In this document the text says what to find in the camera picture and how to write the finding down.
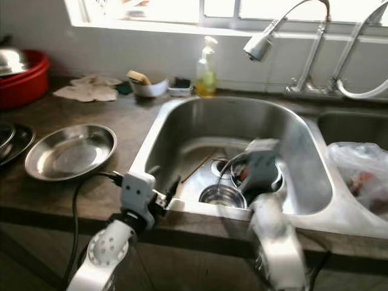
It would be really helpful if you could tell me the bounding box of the small stainless steel bowl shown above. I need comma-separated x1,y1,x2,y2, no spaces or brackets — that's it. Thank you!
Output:
198,183,249,210

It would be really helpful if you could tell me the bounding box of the stainless steel double sink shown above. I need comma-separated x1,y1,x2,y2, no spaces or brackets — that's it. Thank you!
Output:
129,96,388,240

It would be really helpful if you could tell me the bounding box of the white sponge holder bowl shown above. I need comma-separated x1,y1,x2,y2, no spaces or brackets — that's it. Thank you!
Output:
129,78,167,98

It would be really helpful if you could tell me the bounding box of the small white plastic tray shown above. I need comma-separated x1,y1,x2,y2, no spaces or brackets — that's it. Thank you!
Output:
167,78,193,98

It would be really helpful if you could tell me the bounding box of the wide stainless steel plate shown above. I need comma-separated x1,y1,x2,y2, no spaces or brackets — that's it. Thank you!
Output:
24,124,118,182

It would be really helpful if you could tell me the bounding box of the green scouring pad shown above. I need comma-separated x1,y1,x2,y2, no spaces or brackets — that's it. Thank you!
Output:
115,82,133,96

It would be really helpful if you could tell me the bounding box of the yellow dish soap pump bottle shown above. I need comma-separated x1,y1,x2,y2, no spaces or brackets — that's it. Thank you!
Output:
195,35,219,98

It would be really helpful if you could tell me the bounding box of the dark scrubber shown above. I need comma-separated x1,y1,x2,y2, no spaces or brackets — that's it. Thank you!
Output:
171,77,192,89

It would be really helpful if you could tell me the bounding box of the yellow sponge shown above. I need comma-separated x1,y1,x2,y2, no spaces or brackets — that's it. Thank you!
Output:
127,70,152,85

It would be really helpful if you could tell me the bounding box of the white crumpled cloth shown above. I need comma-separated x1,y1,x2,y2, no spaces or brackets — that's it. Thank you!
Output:
53,75,121,102

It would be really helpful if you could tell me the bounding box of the clear plastic bag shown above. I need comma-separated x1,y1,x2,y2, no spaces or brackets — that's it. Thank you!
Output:
326,141,388,210

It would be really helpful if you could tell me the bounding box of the chrome faucet with spray head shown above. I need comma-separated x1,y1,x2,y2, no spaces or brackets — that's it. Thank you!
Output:
242,0,331,98

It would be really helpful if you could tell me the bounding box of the wooden cabinet front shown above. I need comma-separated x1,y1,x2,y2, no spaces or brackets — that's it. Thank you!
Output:
0,221,388,291

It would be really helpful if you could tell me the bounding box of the red plastic basin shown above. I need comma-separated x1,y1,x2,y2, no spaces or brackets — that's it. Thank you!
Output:
0,50,51,110

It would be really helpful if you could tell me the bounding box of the steel dome lid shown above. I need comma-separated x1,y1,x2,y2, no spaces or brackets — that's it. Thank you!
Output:
0,47,30,78

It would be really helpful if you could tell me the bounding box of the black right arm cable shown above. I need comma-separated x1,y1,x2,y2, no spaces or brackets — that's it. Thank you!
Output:
217,152,246,198
308,252,332,291

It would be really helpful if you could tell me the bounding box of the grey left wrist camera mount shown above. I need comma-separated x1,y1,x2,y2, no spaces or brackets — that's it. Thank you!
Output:
121,171,156,219

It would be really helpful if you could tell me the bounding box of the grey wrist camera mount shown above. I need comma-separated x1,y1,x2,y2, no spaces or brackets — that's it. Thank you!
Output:
242,138,283,196
121,171,156,219

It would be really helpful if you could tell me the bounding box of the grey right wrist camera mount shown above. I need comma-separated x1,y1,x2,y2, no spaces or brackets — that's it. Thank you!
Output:
242,138,283,196

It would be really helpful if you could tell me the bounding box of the white flexible hose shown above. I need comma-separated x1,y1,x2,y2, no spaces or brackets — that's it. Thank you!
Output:
335,76,388,101

